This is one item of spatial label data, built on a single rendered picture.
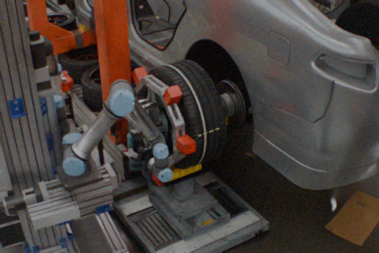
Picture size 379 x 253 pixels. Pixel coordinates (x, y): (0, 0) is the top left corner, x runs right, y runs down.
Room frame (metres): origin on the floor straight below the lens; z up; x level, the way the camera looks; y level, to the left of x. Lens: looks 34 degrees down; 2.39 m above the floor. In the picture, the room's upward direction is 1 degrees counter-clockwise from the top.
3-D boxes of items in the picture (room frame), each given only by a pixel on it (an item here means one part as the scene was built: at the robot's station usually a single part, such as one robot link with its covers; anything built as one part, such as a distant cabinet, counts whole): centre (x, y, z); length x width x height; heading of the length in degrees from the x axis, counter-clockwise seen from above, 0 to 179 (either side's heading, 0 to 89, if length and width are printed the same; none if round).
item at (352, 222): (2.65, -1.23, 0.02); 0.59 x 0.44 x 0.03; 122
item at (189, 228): (2.69, 0.03, 0.13); 0.50 x 0.36 x 0.10; 32
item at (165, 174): (2.12, 0.15, 0.86); 0.11 x 0.08 x 0.09; 32
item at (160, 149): (2.14, 0.16, 0.95); 0.11 x 0.08 x 0.11; 10
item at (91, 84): (4.13, 0.67, 0.39); 0.66 x 0.66 x 0.24
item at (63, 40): (4.82, 1.22, 0.69); 0.52 x 0.17 x 0.35; 122
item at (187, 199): (2.74, 0.06, 0.32); 0.40 x 0.30 x 0.28; 32
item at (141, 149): (2.26, 0.24, 0.86); 0.12 x 0.08 x 0.09; 32
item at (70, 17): (5.86, 1.75, 0.39); 0.66 x 0.66 x 0.24
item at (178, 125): (2.65, 0.20, 0.85); 0.54 x 0.07 x 0.54; 32
